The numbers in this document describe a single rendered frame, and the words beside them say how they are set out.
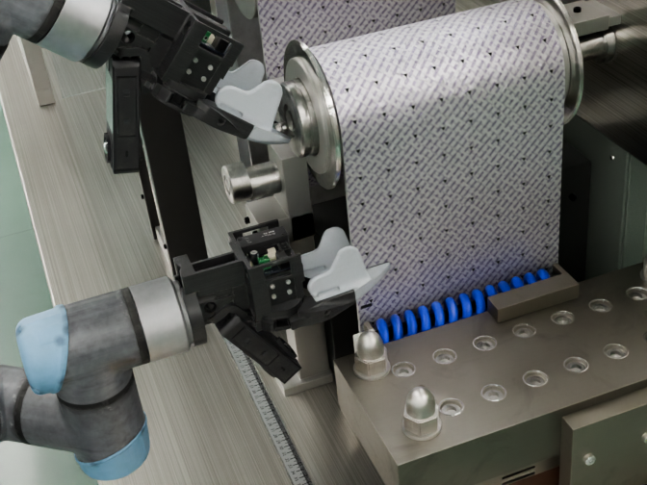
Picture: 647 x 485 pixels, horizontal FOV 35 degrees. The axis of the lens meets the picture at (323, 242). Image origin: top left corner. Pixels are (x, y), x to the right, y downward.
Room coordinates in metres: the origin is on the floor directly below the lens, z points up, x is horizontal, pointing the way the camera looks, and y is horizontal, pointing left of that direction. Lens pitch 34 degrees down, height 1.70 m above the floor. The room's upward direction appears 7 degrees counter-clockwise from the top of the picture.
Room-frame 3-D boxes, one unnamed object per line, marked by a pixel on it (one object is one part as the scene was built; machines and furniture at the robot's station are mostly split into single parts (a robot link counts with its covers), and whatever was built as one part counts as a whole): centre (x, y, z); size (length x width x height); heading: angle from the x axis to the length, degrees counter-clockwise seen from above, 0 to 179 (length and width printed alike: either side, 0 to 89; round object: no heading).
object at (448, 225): (0.88, -0.14, 1.11); 0.23 x 0.01 x 0.18; 107
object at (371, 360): (0.78, -0.03, 1.05); 0.04 x 0.04 x 0.04
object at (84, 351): (0.77, 0.24, 1.11); 0.11 x 0.08 x 0.09; 107
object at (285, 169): (0.93, 0.05, 1.05); 0.06 x 0.05 x 0.31; 107
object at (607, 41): (0.99, -0.28, 1.25); 0.07 x 0.04 x 0.04; 107
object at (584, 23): (0.99, -0.29, 1.28); 0.06 x 0.05 x 0.02; 107
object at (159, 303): (0.80, 0.16, 1.11); 0.08 x 0.05 x 0.08; 17
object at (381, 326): (0.86, -0.14, 1.03); 0.21 x 0.04 x 0.03; 107
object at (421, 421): (0.69, -0.07, 1.05); 0.04 x 0.04 x 0.04
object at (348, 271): (0.83, -0.02, 1.11); 0.09 x 0.03 x 0.06; 106
